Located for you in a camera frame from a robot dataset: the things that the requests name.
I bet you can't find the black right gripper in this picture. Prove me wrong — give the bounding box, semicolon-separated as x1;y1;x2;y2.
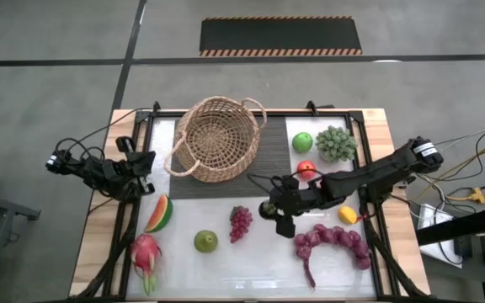
269;175;328;240

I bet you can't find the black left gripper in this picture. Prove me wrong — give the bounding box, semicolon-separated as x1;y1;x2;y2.
115;136;157;196

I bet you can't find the dark green round fruit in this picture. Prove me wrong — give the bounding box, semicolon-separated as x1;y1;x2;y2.
258;200;278;221

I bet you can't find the red apple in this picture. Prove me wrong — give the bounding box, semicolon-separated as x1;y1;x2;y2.
296;160;318;182

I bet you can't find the watermelon slice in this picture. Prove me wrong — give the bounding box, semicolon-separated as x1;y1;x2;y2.
143;194;174;234

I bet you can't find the green apple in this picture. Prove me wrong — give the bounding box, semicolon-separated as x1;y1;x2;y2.
291;131;314;154

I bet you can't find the woven wicker basket with handles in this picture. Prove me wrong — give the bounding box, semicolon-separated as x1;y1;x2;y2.
163;95;269;184

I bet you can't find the pink dragon fruit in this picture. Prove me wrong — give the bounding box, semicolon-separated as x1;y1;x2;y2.
129;233;163;296

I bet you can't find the green pear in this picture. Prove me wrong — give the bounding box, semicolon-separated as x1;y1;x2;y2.
193;229;219;254

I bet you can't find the dark grey woven placemat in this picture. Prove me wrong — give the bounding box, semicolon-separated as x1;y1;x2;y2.
168;115;293;200

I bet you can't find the red grape bunch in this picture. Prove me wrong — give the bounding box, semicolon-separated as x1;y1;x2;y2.
228;205;254;244

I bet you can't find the yellow lemon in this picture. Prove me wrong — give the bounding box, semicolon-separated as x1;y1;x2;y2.
337;205;359;226

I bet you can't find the white glossy table sheet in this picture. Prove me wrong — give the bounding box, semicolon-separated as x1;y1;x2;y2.
126;115;378;300

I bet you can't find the green grape bunch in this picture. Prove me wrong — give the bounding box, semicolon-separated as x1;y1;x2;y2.
314;125;358;164

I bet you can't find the white box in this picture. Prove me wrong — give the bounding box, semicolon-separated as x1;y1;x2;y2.
417;203;465;269

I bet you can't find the black hazard-striped floor mat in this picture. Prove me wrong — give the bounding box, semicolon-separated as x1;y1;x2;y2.
199;15;363;57

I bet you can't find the yellow power splitter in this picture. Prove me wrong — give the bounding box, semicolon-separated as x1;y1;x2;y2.
446;187;485;206

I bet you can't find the black desk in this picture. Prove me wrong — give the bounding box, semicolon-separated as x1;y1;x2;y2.
414;205;485;303

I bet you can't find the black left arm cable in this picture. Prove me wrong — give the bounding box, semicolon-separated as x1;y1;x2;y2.
72;107;155;146

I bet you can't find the string of purple onions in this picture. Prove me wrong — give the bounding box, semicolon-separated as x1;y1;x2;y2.
293;223;372;290

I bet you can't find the yellow cable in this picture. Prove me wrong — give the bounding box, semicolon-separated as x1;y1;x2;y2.
410;142;485;201

